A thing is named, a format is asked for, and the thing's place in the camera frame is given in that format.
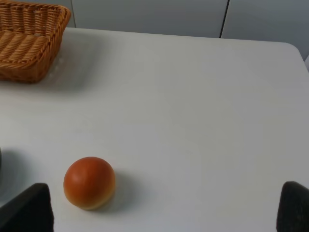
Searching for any orange wicker basket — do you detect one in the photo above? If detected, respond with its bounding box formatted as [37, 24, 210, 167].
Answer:
[0, 0, 71, 84]

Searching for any round orange-brown bread bun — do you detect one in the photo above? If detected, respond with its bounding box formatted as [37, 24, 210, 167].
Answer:
[63, 157, 115, 210]

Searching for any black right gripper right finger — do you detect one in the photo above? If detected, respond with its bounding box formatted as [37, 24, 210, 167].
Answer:
[276, 181, 309, 232]

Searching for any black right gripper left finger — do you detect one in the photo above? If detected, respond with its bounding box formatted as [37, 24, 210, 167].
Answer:
[0, 183, 54, 232]

